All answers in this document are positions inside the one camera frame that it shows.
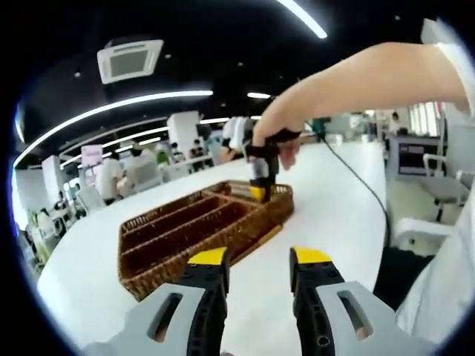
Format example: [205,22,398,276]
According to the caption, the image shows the person's dark trousers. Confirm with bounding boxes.
[373,246,435,311]

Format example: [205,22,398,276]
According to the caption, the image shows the brown wicker storage tray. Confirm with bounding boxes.
[117,179,295,302]

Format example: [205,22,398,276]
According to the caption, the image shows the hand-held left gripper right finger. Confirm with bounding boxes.
[289,245,431,356]

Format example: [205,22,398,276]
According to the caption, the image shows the curved ceiling light strip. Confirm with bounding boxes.
[14,90,214,164]

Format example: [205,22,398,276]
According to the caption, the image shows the computer monitor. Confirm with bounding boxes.
[389,135,446,182]

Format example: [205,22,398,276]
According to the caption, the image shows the straight ceiling light strip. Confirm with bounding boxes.
[276,0,328,39]

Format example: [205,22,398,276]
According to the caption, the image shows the person's right hand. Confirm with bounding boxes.
[251,107,304,172]

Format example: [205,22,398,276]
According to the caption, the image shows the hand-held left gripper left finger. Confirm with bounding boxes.
[85,247,232,356]

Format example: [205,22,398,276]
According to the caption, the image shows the grey office chair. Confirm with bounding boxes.
[422,154,472,223]

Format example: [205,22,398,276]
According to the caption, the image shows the pink hanging sign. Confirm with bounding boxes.
[80,145,104,168]

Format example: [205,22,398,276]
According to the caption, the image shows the ceiling air conditioner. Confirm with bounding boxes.
[96,39,164,85]

